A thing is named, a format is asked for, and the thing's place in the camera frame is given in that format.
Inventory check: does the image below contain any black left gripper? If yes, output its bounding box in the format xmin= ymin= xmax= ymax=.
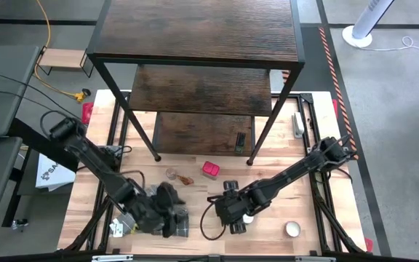
xmin=125 ymin=181 xmax=185 ymax=238

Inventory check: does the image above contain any thin black cable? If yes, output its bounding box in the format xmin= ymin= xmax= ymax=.
xmin=0 ymin=89 xmax=50 ymax=110
xmin=0 ymin=67 xmax=65 ymax=112

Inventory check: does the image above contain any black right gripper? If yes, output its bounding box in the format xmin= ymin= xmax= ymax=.
xmin=215 ymin=180 xmax=265 ymax=235

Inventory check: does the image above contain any small wooden wire-frame riser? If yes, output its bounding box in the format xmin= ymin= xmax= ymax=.
xmin=36 ymin=47 xmax=95 ymax=79

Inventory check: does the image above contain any grey checked cloth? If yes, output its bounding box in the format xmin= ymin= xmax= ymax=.
xmin=109 ymin=185 xmax=191 ymax=238

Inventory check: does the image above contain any yellow cable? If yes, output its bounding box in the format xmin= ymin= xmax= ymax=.
xmin=33 ymin=0 xmax=83 ymax=101

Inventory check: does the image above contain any dark wood black-frame shelf unit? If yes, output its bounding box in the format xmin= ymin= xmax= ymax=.
xmin=85 ymin=0 xmax=306 ymax=167

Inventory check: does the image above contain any small round candle tin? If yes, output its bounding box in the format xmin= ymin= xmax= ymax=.
xmin=284 ymin=220 xmax=302 ymax=239

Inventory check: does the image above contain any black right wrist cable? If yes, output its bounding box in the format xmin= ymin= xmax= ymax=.
xmin=199 ymin=196 xmax=228 ymax=241

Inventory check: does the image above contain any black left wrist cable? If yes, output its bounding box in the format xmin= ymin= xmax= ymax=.
xmin=121 ymin=169 xmax=147 ymax=190

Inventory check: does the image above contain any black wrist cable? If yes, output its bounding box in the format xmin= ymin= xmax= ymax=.
xmin=121 ymin=169 xmax=147 ymax=190
xmin=199 ymin=196 xmax=228 ymax=241

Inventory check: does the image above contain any white printed box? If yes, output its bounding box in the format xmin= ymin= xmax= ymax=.
xmin=34 ymin=143 xmax=79 ymax=193

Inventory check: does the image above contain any dark green spice tin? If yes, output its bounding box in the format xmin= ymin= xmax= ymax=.
xmin=234 ymin=131 xmax=247 ymax=154

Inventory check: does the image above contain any black table leg frame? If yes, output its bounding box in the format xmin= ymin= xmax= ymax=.
xmin=1 ymin=118 xmax=79 ymax=229

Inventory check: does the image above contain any white tower fan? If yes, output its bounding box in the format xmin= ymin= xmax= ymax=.
xmin=341 ymin=0 xmax=395 ymax=49

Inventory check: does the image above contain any silver caster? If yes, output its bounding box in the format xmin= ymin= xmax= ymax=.
xmin=11 ymin=218 xmax=28 ymax=233

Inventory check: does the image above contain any silver bracket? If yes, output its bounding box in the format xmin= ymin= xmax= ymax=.
xmin=91 ymin=254 xmax=134 ymax=262
xmin=295 ymin=255 xmax=337 ymax=262

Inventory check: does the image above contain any yellow plug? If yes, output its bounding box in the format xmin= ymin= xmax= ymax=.
xmin=73 ymin=88 xmax=92 ymax=102

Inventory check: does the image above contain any red lid spice container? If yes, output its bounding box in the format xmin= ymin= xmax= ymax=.
xmin=201 ymin=161 xmax=220 ymax=181

